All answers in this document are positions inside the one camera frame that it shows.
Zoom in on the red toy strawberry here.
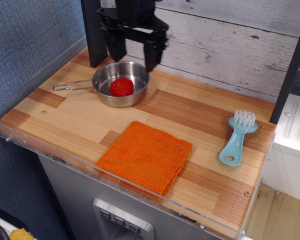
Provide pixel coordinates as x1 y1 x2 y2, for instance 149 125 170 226
110 77 134 97

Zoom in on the white side counter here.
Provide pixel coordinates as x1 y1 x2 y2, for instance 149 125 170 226
261 94 300 200

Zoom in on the black right upright post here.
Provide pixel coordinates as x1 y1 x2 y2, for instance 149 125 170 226
269 36 300 124

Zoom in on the light blue dish brush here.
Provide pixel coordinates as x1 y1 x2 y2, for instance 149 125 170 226
219 109 258 167

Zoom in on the silver dispenser button panel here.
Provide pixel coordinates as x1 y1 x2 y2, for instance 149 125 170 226
93 197 155 240

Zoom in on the orange knitted napkin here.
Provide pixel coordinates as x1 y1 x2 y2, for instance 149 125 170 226
96 121 193 197

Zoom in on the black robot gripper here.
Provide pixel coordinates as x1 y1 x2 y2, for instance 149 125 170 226
97 0 169 73

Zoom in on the small steel pan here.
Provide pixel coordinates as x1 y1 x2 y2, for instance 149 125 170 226
52 61 151 108

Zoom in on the clear acrylic guard rail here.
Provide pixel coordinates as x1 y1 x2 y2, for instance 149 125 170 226
0 37 275 240

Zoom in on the grey toy fridge cabinet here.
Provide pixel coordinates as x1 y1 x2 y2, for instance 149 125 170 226
36 152 223 240

